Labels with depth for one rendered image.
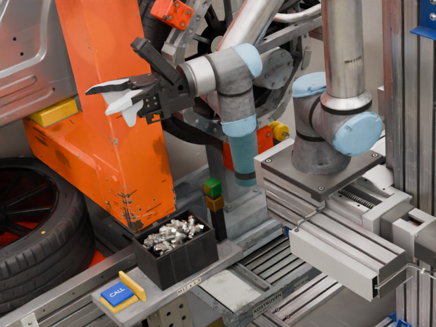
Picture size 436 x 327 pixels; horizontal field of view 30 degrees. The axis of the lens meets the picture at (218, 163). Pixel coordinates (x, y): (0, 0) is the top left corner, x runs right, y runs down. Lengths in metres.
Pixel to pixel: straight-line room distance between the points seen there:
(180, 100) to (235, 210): 1.35
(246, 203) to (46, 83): 0.85
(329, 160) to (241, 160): 0.59
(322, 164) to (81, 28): 0.70
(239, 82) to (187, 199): 1.12
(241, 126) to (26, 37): 1.12
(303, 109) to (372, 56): 2.52
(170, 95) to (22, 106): 1.12
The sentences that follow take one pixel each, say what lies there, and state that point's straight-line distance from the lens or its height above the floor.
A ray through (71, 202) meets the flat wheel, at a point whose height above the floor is 0.50.
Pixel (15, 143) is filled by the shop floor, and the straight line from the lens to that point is 4.17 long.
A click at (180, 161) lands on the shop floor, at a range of 3.71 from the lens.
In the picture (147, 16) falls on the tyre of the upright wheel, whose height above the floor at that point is 1.05.
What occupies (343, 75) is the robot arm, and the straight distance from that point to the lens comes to 1.79.
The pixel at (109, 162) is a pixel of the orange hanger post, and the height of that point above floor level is 0.75.
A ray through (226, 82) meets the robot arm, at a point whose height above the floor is 1.20.
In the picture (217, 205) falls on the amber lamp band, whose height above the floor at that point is 0.59.
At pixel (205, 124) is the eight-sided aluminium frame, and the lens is 2.57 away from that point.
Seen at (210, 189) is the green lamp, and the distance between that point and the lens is 2.32.
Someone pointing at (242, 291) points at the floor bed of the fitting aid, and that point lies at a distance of 2.83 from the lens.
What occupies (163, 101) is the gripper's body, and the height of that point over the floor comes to 1.21.
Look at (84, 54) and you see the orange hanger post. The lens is 2.19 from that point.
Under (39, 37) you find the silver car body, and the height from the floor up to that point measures 0.98.
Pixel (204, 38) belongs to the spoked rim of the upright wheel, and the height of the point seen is 0.92.
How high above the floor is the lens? 1.95
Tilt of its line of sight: 32 degrees down
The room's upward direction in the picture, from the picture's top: 9 degrees counter-clockwise
